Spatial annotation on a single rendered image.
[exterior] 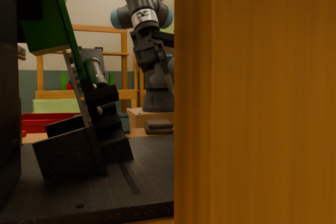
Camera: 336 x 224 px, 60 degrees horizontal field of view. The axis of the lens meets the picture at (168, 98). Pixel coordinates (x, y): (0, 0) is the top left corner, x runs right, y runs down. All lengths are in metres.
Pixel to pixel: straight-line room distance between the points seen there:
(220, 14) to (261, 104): 0.08
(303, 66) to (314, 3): 0.05
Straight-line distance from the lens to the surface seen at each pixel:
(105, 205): 0.38
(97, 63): 0.64
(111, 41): 6.33
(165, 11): 0.98
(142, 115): 1.14
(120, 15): 1.05
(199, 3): 0.25
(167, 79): 0.78
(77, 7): 6.36
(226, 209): 0.25
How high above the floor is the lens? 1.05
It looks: 3 degrees down
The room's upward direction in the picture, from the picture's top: straight up
